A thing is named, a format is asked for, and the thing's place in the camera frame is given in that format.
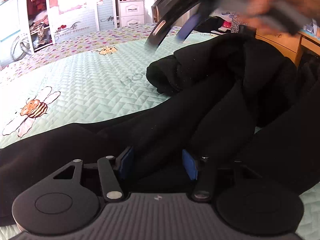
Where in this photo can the mint sliding door wardrobe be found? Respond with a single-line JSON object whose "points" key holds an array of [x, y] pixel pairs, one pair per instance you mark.
{"points": [[82, 17]]}

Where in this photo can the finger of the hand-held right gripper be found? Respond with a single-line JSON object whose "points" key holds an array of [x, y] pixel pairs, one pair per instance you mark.
{"points": [[188, 26]]}

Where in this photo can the wooden chair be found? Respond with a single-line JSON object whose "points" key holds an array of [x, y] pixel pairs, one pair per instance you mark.
{"points": [[155, 13]]}

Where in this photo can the white drawer cabinet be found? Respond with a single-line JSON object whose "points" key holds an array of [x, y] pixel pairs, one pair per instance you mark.
{"points": [[131, 12]]}

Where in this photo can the black dress pants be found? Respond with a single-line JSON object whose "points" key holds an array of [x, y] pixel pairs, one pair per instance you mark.
{"points": [[75, 142]]}

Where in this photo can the black fleece garment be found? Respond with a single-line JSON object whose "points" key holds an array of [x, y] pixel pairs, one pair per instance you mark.
{"points": [[237, 80]]}

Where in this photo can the white blue-framed poster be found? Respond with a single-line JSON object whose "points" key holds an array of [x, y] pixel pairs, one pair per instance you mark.
{"points": [[10, 17]]}

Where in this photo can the wooden cabinet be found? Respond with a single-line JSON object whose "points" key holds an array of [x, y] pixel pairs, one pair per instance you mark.
{"points": [[280, 45]]}

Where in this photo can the patterned clothes pile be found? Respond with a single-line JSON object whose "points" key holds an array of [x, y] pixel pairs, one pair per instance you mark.
{"points": [[41, 32]]}

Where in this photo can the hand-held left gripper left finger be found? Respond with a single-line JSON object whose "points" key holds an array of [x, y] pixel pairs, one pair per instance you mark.
{"points": [[126, 162]]}

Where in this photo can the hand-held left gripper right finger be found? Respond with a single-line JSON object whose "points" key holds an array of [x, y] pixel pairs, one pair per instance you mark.
{"points": [[190, 165]]}

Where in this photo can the mint quilted bee mat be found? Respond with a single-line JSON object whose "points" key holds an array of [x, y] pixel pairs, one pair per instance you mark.
{"points": [[87, 80]]}

